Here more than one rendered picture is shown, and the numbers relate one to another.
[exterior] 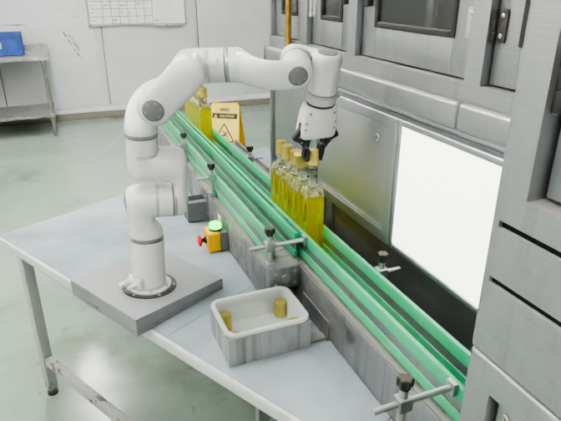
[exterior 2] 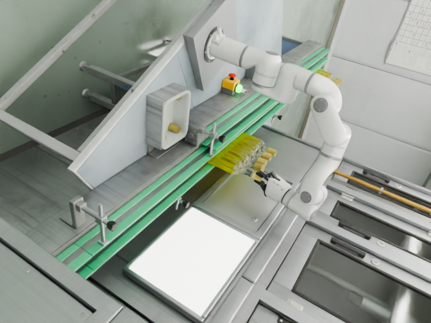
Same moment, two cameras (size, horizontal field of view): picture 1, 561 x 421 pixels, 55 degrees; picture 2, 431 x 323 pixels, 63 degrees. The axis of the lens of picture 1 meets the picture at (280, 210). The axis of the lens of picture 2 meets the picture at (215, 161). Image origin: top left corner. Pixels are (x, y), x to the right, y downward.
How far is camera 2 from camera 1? 0.35 m
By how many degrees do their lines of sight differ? 16
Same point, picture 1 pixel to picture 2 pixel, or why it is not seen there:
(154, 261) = (227, 57)
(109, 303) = (210, 18)
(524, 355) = not seen: outside the picture
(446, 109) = (254, 274)
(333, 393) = (115, 156)
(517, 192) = not seen: outside the picture
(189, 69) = (335, 138)
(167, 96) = (325, 118)
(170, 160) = (287, 95)
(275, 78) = (310, 184)
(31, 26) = not seen: outside the picture
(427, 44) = (294, 272)
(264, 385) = (129, 116)
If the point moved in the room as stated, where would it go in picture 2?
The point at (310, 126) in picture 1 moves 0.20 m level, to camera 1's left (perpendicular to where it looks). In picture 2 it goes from (275, 185) to (292, 141)
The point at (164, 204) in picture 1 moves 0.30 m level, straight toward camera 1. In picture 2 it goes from (261, 79) to (226, 90)
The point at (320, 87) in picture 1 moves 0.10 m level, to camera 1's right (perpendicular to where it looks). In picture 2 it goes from (294, 203) to (285, 224)
